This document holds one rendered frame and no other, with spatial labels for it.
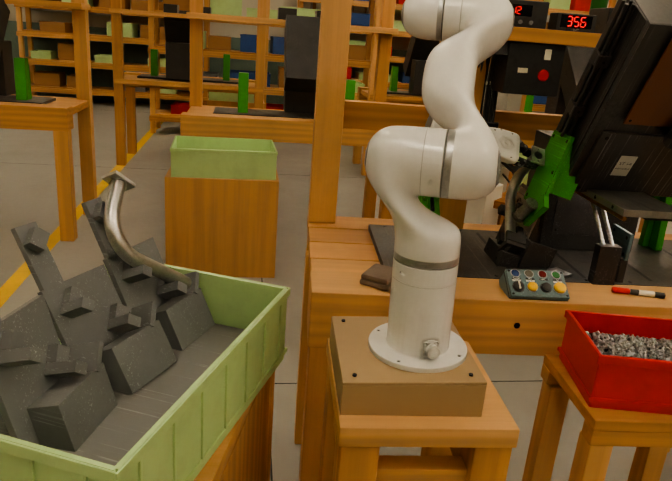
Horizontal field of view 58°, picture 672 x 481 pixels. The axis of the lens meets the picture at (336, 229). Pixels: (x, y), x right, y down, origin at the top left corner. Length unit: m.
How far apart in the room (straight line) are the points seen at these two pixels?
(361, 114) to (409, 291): 1.04
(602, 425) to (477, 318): 0.38
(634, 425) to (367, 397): 0.56
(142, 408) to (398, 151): 0.62
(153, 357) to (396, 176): 0.56
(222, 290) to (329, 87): 0.82
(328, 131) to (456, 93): 0.88
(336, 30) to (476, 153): 0.98
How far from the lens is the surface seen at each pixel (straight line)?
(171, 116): 8.56
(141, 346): 1.20
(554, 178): 1.73
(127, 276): 1.27
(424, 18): 1.32
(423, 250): 1.06
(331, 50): 1.92
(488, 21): 1.27
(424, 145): 1.03
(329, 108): 1.94
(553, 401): 1.56
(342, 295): 1.45
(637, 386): 1.39
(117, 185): 1.28
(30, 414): 1.07
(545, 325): 1.60
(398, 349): 1.16
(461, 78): 1.16
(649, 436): 1.43
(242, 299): 1.35
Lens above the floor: 1.49
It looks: 18 degrees down
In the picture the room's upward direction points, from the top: 4 degrees clockwise
